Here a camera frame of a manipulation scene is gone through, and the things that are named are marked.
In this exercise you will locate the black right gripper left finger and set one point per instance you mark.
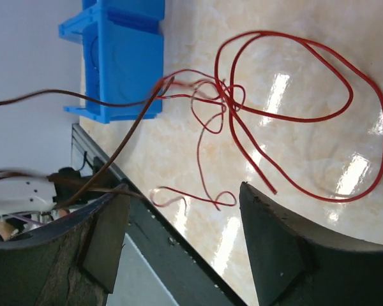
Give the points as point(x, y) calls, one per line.
point(71, 261)

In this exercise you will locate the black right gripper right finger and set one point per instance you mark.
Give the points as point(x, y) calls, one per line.
point(295, 261)

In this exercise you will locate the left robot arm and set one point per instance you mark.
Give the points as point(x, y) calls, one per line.
point(23, 195)

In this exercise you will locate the blue plastic compartment bin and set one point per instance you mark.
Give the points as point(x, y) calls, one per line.
point(123, 55)

